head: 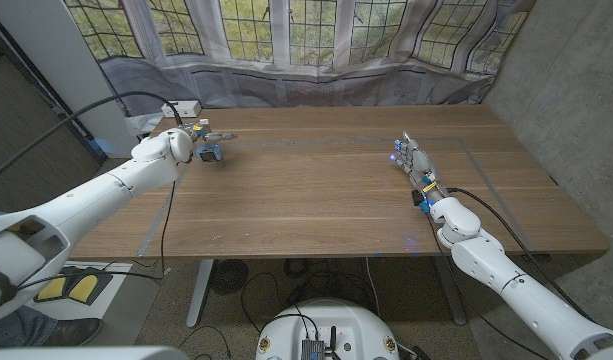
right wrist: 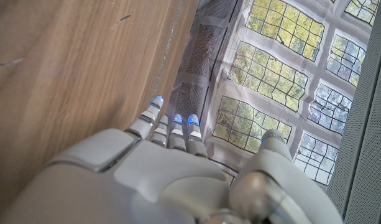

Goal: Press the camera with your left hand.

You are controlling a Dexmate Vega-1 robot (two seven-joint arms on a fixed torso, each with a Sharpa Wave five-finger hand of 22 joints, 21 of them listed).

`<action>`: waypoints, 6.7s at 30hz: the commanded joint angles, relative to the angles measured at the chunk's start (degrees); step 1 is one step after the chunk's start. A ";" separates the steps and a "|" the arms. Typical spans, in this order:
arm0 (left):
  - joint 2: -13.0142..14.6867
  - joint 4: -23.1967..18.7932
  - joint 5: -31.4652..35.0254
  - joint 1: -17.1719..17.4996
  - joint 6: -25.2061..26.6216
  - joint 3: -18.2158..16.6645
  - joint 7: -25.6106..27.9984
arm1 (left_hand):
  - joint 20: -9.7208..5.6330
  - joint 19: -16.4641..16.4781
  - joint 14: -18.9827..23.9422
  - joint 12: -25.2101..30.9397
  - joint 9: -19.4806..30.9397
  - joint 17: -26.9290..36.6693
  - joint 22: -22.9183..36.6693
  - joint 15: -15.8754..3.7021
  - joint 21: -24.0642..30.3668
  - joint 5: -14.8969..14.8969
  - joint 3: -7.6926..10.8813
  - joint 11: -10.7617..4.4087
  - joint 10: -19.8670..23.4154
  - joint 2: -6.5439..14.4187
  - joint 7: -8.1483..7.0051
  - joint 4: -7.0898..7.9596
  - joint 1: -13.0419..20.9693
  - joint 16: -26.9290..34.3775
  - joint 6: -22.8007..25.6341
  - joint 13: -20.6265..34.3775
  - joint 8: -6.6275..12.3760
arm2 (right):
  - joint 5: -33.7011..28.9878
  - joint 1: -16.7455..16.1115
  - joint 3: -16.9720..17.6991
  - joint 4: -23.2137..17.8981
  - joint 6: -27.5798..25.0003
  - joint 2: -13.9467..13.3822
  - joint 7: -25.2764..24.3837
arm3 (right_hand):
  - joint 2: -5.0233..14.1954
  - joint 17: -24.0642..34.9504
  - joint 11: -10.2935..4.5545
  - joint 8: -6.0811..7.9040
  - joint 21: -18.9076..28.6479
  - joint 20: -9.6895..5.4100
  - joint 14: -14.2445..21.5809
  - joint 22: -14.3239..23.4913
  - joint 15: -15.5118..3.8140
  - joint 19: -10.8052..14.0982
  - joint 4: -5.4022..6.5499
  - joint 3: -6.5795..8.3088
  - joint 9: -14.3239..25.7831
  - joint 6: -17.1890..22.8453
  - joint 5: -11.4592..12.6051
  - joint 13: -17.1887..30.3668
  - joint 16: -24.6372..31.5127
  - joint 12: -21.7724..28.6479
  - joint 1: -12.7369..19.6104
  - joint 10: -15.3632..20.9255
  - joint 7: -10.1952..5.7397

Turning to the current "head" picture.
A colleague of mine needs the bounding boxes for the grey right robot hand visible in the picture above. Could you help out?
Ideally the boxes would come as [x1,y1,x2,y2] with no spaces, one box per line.
[388,130,450,204]

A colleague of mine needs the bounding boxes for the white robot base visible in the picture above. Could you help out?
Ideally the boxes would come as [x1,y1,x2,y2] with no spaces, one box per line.
[255,298,401,360]

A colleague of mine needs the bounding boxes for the printed window backdrop cloth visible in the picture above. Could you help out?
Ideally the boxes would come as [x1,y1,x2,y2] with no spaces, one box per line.
[63,0,537,119]

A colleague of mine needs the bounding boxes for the black looping floor cable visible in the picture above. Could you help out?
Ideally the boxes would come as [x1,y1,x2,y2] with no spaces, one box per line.
[239,271,307,335]

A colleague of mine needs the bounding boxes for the small blue toy camera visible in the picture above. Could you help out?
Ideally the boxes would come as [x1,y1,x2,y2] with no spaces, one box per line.
[195,143,224,163]

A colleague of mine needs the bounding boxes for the yellow black foot pedal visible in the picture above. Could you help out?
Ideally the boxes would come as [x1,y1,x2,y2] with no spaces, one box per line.
[68,269,114,306]
[34,273,75,304]

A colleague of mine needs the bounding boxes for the white table leg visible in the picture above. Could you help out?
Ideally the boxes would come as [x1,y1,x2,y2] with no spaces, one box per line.
[186,258,215,326]

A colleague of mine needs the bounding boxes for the grey table leg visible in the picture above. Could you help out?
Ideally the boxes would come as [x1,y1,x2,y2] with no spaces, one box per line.
[433,255,468,326]

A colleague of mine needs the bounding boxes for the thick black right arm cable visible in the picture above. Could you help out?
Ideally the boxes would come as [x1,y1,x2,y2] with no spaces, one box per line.
[446,186,595,322]

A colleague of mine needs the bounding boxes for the person's blue jeans leg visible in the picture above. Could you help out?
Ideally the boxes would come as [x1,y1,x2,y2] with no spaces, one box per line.
[0,305,60,349]

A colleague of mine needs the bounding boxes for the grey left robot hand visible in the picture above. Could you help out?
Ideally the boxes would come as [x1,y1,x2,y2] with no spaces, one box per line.
[182,118,239,150]

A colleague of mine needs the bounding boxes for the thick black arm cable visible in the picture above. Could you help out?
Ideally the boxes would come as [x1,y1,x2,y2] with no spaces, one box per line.
[0,90,184,187]
[446,186,595,322]

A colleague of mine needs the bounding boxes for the white floor cable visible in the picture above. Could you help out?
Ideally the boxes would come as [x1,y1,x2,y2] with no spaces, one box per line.
[364,256,382,317]

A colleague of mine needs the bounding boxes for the white pillar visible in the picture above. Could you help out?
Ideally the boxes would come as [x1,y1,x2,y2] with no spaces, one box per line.
[0,0,140,159]

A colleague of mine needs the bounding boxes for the white power outlet box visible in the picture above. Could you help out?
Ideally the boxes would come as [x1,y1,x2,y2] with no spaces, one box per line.
[160,100,203,119]

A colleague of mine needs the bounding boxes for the white pedal platform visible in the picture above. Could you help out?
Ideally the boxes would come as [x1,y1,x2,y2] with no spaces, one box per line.
[30,260,161,347]

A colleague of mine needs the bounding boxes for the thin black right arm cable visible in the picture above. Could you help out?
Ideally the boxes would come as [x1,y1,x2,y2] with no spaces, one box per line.
[426,210,550,360]

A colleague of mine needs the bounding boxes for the silver module on base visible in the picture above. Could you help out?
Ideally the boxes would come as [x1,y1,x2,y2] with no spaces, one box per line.
[300,338,326,360]

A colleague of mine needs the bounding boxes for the round black fan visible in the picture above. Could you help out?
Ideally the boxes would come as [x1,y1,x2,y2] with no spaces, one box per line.
[209,258,250,296]

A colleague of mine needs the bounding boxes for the black cable coil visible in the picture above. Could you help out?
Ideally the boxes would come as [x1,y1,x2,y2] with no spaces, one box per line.
[284,257,315,280]

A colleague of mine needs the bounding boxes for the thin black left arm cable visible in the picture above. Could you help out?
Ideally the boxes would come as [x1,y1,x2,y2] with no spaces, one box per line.
[13,179,177,292]

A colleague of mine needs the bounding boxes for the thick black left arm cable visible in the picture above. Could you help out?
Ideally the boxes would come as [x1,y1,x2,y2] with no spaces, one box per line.
[0,90,184,187]

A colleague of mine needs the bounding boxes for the person's black shoe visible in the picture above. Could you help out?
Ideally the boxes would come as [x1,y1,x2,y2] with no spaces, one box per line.
[43,318,105,348]

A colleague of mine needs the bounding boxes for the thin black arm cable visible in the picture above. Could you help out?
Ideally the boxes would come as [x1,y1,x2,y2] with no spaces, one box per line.
[13,179,177,292]
[426,210,550,360]

